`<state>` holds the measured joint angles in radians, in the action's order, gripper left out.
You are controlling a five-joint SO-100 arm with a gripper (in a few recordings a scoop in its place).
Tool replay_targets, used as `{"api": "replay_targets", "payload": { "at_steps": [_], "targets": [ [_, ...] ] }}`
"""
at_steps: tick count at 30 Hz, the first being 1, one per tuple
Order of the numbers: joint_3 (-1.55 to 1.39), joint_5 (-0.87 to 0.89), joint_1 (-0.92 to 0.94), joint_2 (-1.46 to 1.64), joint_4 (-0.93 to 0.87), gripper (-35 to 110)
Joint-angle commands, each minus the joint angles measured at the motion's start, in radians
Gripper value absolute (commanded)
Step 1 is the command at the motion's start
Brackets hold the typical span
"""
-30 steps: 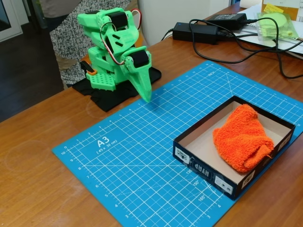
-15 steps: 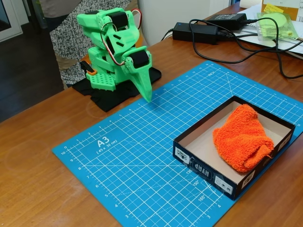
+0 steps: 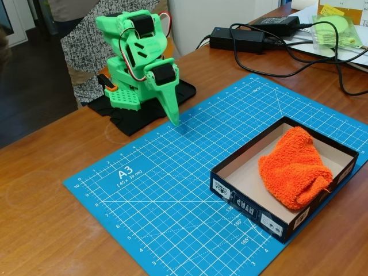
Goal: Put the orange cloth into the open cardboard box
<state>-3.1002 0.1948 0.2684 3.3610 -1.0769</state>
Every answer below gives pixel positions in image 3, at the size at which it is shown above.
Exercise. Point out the green 3D-printed robot arm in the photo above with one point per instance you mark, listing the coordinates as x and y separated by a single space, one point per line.
146 47

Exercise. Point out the green gripper black servo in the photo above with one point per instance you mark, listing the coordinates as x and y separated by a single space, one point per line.
163 75

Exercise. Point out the black cardboard box tray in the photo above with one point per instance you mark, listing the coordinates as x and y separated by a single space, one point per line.
244 178

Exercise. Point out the flat black power adapter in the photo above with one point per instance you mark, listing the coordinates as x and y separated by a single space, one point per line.
276 24

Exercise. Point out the white paper sheets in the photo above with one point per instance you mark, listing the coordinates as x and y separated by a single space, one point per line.
353 56

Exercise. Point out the cardboard box yellow label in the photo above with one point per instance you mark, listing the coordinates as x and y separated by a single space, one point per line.
353 10

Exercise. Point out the blue cutting mat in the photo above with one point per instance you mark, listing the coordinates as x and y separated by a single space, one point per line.
161 201

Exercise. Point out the white door frame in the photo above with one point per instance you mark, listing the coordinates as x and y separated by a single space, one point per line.
17 37

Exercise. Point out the bag of green printed parts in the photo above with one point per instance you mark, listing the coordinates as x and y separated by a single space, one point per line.
336 33

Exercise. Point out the black orange table clamp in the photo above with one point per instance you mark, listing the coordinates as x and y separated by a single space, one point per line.
107 83

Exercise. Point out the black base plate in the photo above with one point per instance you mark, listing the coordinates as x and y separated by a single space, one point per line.
135 120

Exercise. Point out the orange fluffy cloth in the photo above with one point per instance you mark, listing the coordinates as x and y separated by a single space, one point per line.
296 172

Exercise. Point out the large black power adapter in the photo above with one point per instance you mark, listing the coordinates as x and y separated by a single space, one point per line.
237 38

